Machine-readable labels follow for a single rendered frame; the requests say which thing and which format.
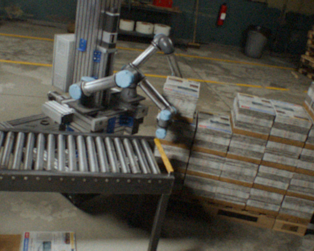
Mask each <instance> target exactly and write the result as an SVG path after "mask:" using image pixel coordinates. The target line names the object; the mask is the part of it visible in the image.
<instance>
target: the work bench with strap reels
mask: <svg viewBox="0 0 314 251"><path fill-rule="evenodd" d="M142 2H143V1H142ZM145 3H147V4H144V5H143V4H140V3H139V2H136V1H133V0H132V1H131V3H130V8H136V9H146V10H152V11H156V12H163V13H170V15H169V21H168V24H167V26H165V25H160V24H154V25H152V24H150V23H147V22H137V26H136V28H134V21H131V20H127V19H121V20H120V23H119V26H118V29H117V33H118V34H127V35H135V36H143V37H150V38H154V36H155V35H156V34H157V33H163V34H165V35H167V36H168V37H169V38H170V39H171V40H172V44H173V47H174V42H175V37H176V32H177V27H178V22H179V18H180V13H182V11H181V10H174V6H172V4H173V1H172V0H153V2H152V3H150V2H145ZM121 6H122V7H129V3H125V2H124V1H123V0H121ZM172 14H177V19H176V24H175V29H174V33H173V36H172V35H171V34H170V31H171V28H170V24H171V18H172Z"/></svg>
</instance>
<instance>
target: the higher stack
mask: <svg viewBox="0 0 314 251"><path fill-rule="evenodd" d="M305 102H306V104H307V106H308V107H309V109H310V110H311V111H312V112H313V114H314V82H312V83H311V86H310V88H309V90H308V93H307V96H306V100H305ZM302 108H303V109H304V111H305V112H306V113H307V111H306V109H305V108H304V107H302ZM307 116H308V117H309V118H310V120H311V122H312V124H311V127H310V130H309V131H308V133H307V137H306V140H305V142H306V144H313V145H314V121H313V119H312V118H311V117H310V115H309V114H308V113H307ZM298 159H299V161H298V164H297V166H296V168H299V169H303V170H310V171H314V150H311V149H307V148H304V147H303V148H302V151H301V154H300V155H299V158H298ZM287 191H290V192H295V193H299V194H302V195H303V194H305V195H309V196H314V176H310V175H305V174H301V173H295V172H293V176H292V178H291V180H290V182H289V185H288V187H287ZM313 212H314V201H312V200H307V199H303V198H298V197H291V196H287V195H283V199H282V204H281V207H280V209H279V213H282V214H287V215H292V216H298V217H301V218H306V219H311V216H312V214H313ZM307 226H308V223H306V222H301V221H296V220H292V219H285V218H280V217H277V216H276V220H275V222H274V224H273V227H272V229H273V230H277V231H281V232H286V233H290V234H295V235H302V236H304V234H305V231H306V228H307Z"/></svg>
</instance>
